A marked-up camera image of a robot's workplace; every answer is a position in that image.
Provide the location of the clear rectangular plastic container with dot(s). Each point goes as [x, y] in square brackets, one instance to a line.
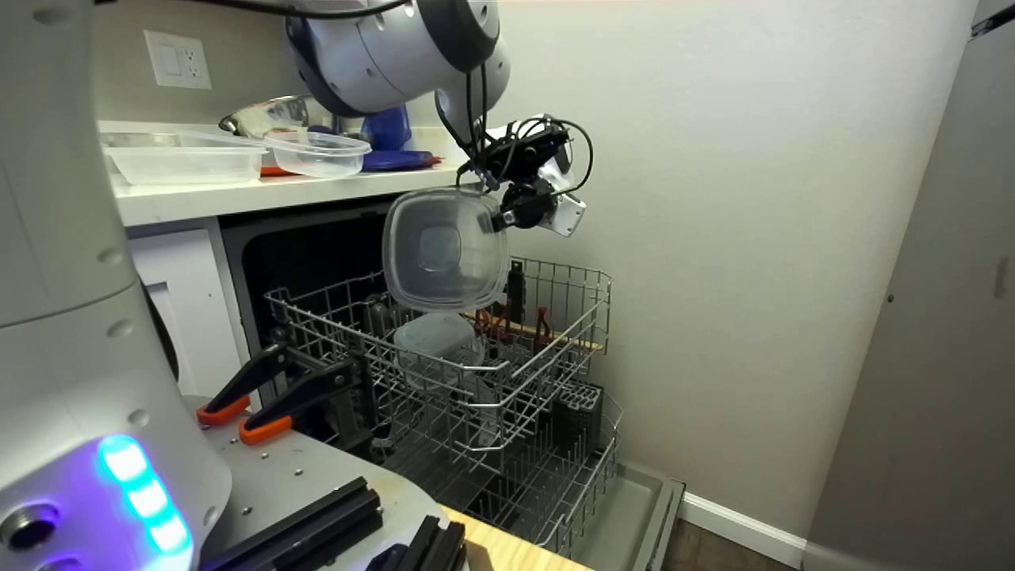
[180, 164]

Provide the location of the small orange item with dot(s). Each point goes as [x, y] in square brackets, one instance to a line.
[274, 170]

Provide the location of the frosted plastic container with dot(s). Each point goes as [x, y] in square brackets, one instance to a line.
[439, 345]

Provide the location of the dark cutlery basket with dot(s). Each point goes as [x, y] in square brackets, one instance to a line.
[578, 416]

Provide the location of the stainless steel pot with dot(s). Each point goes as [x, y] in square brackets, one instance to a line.
[257, 116]

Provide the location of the white kitchen counter cabinet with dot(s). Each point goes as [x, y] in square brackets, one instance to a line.
[318, 194]

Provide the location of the dark blue flat lid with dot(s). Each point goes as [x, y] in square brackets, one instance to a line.
[409, 164]

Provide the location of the black aluminium extrusion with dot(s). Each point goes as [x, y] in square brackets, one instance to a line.
[436, 543]
[307, 526]

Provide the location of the white baseboard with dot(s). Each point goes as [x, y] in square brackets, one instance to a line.
[742, 529]

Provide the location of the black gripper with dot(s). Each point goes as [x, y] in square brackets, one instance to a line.
[529, 194]

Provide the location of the grey metal mounting plate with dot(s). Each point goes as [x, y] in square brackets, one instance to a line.
[287, 477]

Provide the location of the clear plastic bowl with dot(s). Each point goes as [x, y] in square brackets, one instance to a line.
[318, 158]
[439, 255]

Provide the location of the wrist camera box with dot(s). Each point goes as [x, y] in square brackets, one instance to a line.
[570, 213]

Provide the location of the white wall outlet plate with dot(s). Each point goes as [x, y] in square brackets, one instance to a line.
[180, 59]

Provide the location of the black dishwasher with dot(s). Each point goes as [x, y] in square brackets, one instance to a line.
[318, 255]

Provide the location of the grey dishwasher door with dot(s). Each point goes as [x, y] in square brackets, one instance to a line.
[635, 519]

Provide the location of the tall panel door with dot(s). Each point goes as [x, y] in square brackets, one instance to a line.
[931, 370]

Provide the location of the wooden table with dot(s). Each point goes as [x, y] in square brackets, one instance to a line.
[510, 558]

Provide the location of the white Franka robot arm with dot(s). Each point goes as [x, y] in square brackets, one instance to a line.
[64, 212]

